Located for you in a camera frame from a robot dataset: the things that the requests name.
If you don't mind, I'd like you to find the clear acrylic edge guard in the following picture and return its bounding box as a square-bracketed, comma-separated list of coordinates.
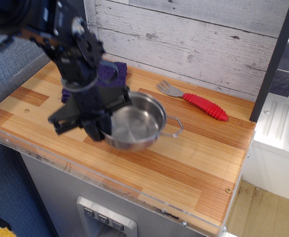
[0, 131, 228, 237]

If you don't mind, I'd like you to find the white ribbed side unit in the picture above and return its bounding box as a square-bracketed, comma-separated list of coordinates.
[253, 93, 289, 158]

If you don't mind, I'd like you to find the purple folded towel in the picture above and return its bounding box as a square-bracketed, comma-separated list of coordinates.
[61, 61, 128, 104]

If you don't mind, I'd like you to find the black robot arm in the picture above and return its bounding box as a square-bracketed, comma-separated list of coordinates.
[0, 0, 131, 141]

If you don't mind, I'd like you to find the dark right vertical post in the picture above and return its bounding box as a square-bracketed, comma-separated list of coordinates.
[249, 8, 289, 122]

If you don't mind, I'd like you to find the silver dispenser panel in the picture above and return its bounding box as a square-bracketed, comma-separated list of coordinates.
[77, 196, 138, 237]

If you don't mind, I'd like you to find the red handled fork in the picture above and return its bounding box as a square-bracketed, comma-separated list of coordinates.
[156, 80, 229, 121]

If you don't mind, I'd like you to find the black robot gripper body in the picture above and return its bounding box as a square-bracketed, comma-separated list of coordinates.
[48, 86, 132, 134]

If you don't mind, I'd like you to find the yellow object bottom left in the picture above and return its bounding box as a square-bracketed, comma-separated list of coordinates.
[0, 228, 17, 237]

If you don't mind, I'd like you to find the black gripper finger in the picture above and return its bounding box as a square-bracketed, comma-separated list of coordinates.
[83, 119, 103, 141]
[99, 114, 112, 135]

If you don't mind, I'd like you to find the stainless steel pan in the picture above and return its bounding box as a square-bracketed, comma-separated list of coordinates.
[103, 91, 184, 151]

